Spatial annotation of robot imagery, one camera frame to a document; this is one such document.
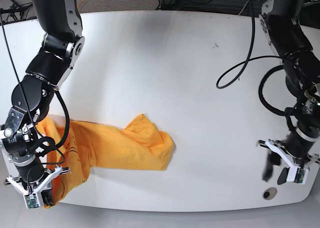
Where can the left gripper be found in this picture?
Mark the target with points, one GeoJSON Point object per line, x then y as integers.
{"type": "Point", "coordinates": [296, 145]}

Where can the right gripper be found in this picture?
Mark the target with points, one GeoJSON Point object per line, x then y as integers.
{"type": "Point", "coordinates": [34, 177]}

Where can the yellow Smile T-shirt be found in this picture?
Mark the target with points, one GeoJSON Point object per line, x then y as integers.
{"type": "Point", "coordinates": [139, 146]}

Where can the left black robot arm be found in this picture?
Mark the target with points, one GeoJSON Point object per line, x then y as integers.
{"type": "Point", "coordinates": [280, 22]}

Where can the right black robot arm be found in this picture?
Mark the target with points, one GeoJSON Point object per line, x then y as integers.
{"type": "Point", "coordinates": [61, 46]}

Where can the right table grommet hole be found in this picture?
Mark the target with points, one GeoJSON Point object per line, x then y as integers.
{"type": "Point", "coordinates": [269, 193]}

